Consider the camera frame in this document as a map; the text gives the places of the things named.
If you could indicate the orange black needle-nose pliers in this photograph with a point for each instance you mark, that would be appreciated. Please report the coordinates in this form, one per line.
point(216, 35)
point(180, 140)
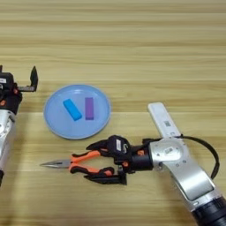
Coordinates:
point(77, 160)

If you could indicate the purple rectangular block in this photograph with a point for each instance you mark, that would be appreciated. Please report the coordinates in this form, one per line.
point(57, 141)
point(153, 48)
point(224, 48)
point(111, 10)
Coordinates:
point(89, 108)

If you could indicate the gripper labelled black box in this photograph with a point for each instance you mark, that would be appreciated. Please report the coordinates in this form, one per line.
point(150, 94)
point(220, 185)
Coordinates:
point(117, 145)
point(6, 79)

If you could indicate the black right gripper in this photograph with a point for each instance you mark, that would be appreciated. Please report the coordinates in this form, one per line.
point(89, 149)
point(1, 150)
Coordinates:
point(138, 160)

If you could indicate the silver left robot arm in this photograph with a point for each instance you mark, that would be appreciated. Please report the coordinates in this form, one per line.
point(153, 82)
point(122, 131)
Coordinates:
point(5, 138)

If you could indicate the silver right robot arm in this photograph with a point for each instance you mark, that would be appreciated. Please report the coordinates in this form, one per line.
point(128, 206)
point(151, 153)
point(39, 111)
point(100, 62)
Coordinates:
point(182, 167)

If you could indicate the left gripper labelled black box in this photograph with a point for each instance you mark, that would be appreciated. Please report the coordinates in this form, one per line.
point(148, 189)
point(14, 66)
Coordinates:
point(6, 79)

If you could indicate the light blue round plate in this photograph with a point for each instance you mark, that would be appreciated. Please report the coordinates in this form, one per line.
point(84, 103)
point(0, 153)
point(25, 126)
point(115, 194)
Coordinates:
point(58, 117)

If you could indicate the blue rectangular block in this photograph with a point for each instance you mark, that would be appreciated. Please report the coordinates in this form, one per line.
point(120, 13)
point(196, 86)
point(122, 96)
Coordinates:
point(72, 109)

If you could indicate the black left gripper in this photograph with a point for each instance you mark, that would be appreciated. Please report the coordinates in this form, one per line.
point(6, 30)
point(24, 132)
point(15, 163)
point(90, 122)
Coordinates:
point(10, 98)

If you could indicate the right gripper labelled black box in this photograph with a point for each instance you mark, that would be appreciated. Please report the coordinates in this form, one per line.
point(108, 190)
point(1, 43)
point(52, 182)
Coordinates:
point(117, 145)

